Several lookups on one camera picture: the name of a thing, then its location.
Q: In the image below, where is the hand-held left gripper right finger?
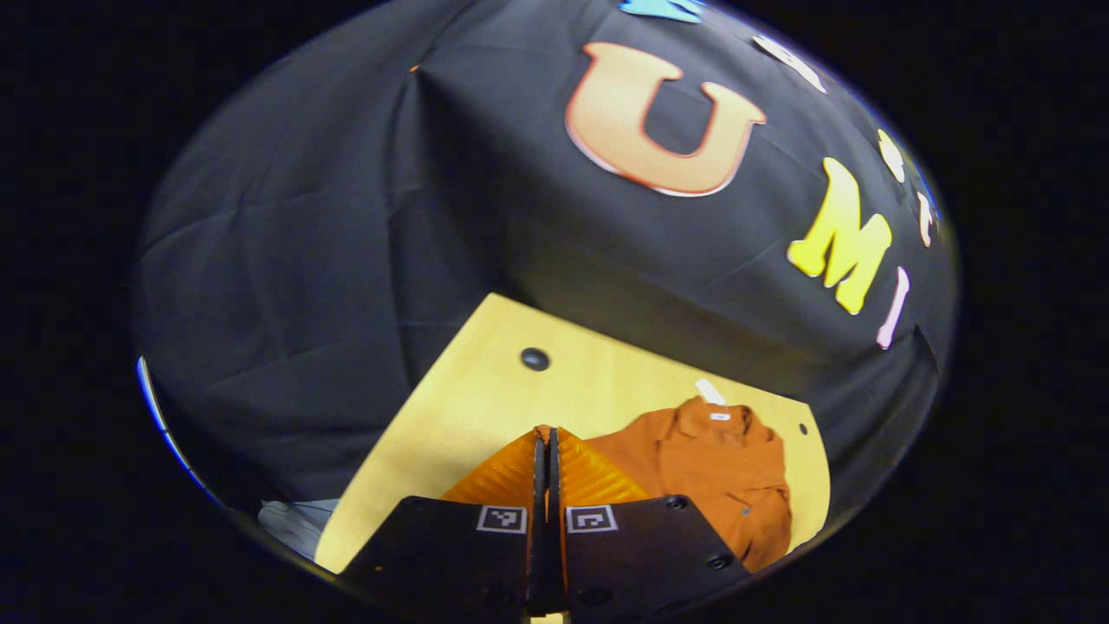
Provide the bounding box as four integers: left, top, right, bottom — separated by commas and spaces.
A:
550, 426, 755, 624

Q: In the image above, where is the light grey cloth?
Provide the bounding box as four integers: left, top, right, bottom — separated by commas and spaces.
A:
257, 498, 340, 560

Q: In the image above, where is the orange knit cardigan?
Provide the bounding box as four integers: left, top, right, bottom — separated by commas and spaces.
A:
585, 379, 794, 573

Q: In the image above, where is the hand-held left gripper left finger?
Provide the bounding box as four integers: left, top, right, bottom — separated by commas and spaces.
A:
338, 425, 551, 624

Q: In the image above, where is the black backdrop cloth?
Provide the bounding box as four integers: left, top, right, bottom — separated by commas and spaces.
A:
130, 0, 963, 521

